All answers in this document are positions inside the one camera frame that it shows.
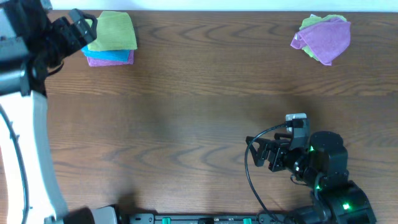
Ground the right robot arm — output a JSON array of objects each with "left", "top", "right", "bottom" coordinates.
[{"left": 245, "top": 131, "right": 377, "bottom": 223}]

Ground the folded magenta cloth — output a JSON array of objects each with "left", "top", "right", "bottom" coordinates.
[{"left": 87, "top": 50, "right": 134, "bottom": 67}]

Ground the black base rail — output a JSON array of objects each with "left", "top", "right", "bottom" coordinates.
[{"left": 119, "top": 212, "right": 299, "bottom": 224}]

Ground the folded blue cloth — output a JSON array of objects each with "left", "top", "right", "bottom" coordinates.
[{"left": 81, "top": 46, "right": 130, "bottom": 62}]

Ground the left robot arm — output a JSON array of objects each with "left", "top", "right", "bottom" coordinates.
[{"left": 1, "top": 1, "right": 118, "bottom": 223}]

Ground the green microfiber cloth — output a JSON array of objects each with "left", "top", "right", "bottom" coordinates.
[{"left": 88, "top": 11, "right": 137, "bottom": 52}]

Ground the crumpled purple cloth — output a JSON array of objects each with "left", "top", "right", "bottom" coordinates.
[{"left": 290, "top": 20, "right": 351, "bottom": 65}]

